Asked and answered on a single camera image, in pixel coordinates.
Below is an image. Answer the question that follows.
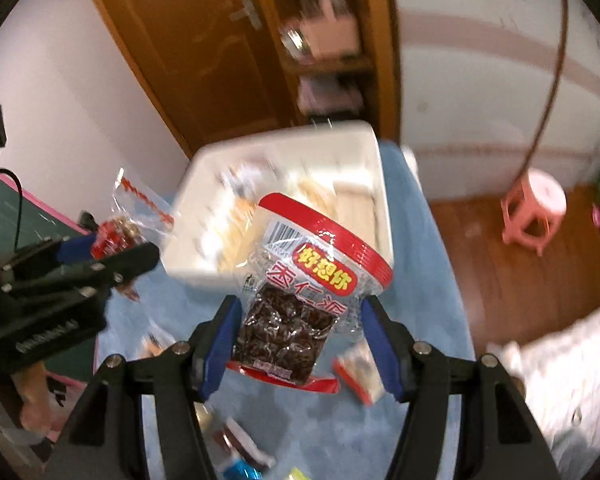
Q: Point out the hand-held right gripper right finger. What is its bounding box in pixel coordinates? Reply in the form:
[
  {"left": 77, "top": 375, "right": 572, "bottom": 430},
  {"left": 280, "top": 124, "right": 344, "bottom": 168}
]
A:
[{"left": 359, "top": 295, "right": 562, "bottom": 480}]

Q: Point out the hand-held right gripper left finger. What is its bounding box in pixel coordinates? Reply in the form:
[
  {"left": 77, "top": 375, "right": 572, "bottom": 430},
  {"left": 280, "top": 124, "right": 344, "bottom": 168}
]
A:
[{"left": 44, "top": 295, "right": 245, "bottom": 480}]

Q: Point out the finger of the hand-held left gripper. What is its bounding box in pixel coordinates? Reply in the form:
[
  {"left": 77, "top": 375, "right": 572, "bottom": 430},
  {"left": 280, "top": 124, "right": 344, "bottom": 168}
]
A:
[
  {"left": 2, "top": 241, "right": 162, "bottom": 312},
  {"left": 0, "top": 231, "right": 105, "bottom": 283}
]

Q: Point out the red-edged clear snack packet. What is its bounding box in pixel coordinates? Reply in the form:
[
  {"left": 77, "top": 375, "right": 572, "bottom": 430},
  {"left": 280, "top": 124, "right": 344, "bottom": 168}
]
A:
[{"left": 331, "top": 340, "right": 388, "bottom": 407}]

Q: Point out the red candy clear packet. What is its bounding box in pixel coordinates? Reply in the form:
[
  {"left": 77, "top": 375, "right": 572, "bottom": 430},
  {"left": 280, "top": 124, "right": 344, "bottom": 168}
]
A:
[{"left": 89, "top": 167, "right": 177, "bottom": 262}]

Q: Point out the white plastic storage bin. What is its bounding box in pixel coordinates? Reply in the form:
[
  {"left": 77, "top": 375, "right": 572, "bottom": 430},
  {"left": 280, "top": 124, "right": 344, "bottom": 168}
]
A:
[{"left": 159, "top": 120, "right": 397, "bottom": 295}]

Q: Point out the small dark red packet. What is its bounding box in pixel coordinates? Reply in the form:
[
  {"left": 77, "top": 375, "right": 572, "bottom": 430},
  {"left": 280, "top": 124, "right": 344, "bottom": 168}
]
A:
[{"left": 199, "top": 404, "right": 278, "bottom": 469}]

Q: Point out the puffy red-edged date packet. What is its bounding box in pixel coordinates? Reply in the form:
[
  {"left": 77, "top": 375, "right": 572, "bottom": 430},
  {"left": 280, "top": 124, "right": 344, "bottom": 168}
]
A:
[{"left": 225, "top": 192, "right": 396, "bottom": 396}]

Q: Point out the yellow cracker clear pack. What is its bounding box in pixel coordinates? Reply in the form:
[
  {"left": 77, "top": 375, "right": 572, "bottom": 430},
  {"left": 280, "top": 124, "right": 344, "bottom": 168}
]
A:
[{"left": 213, "top": 200, "right": 262, "bottom": 273}]

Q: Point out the blue foil snack packet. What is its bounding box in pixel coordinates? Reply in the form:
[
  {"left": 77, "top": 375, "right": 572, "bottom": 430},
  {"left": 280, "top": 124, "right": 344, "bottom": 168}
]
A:
[{"left": 217, "top": 459, "right": 267, "bottom": 480}]

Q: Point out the large clear cracker bag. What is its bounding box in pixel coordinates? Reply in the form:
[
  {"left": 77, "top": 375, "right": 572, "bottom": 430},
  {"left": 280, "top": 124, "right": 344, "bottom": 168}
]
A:
[{"left": 290, "top": 172, "right": 377, "bottom": 231}]

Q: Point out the pink-framed green chalkboard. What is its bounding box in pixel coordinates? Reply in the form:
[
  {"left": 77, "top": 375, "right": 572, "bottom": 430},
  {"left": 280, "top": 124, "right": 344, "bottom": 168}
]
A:
[{"left": 0, "top": 170, "right": 102, "bottom": 397}]

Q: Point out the blue plush table cloth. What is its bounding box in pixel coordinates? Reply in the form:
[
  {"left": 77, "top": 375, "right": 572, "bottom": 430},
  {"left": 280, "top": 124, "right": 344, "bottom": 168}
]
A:
[{"left": 92, "top": 139, "right": 477, "bottom": 480}]

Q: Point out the pink plastic stool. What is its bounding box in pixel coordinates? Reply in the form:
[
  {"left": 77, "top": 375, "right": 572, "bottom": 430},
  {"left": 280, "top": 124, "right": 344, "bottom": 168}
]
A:
[{"left": 500, "top": 168, "right": 568, "bottom": 257}]

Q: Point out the wooden door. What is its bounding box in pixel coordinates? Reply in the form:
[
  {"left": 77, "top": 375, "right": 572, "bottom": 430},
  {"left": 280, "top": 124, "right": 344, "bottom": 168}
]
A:
[{"left": 76, "top": 0, "right": 302, "bottom": 159}]

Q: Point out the stack of pink cloths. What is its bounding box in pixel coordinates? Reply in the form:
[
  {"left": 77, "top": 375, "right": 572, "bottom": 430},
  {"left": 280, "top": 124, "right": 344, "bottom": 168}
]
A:
[{"left": 296, "top": 72, "right": 367, "bottom": 112}]

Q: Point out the grey sliding-door wardrobe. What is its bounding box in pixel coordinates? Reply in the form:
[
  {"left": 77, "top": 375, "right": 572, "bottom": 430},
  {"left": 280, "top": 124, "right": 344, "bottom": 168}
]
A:
[{"left": 386, "top": 0, "right": 600, "bottom": 207}]

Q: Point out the pile of small wrappers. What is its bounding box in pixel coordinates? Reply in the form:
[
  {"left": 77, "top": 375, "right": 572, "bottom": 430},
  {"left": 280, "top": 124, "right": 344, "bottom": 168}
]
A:
[{"left": 278, "top": 22, "right": 312, "bottom": 58}]

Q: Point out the wooden corner shelf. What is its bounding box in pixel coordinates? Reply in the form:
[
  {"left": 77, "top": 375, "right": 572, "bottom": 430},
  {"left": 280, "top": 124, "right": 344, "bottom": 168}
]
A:
[{"left": 244, "top": 0, "right": 402, "bottom": 142}]

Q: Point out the black cable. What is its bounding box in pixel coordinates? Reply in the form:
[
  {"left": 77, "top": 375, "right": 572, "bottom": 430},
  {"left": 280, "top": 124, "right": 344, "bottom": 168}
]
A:
[{"left": 0, "top": 168, "right": 25, "bottom": 252}]

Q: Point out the silver door handle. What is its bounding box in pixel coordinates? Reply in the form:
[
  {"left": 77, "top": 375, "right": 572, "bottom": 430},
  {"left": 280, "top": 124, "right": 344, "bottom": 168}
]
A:
[{"left": 228, "top": 0, "right": 262, "bottom": 32}]

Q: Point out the thin hanging cable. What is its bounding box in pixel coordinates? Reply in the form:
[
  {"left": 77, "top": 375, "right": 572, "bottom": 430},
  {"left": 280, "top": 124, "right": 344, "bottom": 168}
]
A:
[{"left": 509, "top": 0, "right": 570, "bottom": 197}]

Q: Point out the pink handled basket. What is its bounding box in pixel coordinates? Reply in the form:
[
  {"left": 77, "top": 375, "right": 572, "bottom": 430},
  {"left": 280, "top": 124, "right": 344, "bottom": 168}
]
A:
[{"left": 299, "top": 0, "right": 364, "bottom": 59}]

